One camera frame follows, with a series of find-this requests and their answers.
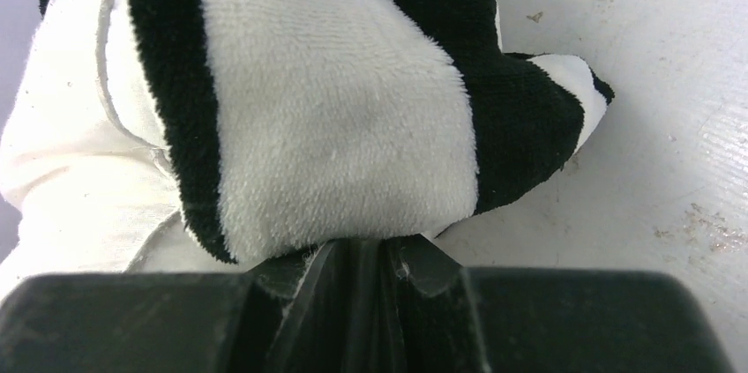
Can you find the black white striped pillowcase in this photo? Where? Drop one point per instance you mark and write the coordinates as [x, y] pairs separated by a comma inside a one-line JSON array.
[[287, 123]]

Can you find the white pillow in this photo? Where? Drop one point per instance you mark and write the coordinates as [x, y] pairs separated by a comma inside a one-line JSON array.
[[83, 158]]

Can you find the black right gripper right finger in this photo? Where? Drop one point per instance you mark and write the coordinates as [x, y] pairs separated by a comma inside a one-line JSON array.
[[455, 318]]

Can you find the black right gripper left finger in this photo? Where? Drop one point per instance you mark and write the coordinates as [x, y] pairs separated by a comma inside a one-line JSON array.
[[285, 315]]

